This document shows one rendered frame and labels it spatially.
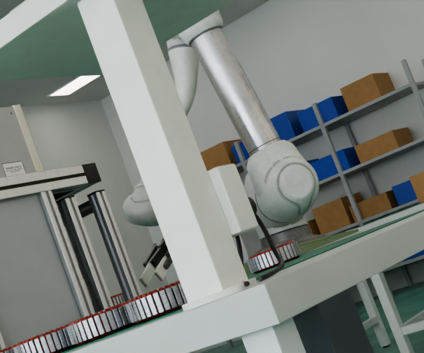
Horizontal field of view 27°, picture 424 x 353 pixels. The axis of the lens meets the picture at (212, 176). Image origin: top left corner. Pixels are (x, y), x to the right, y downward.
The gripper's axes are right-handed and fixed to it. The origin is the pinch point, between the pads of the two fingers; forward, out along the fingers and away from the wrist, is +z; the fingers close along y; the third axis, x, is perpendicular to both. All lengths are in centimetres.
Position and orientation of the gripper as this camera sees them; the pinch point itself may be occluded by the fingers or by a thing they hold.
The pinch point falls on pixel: (154, 272)
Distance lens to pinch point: 238.9
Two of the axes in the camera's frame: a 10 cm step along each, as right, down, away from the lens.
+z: -3.1, 5.7, -7.6
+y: -7.5, 3.5, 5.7
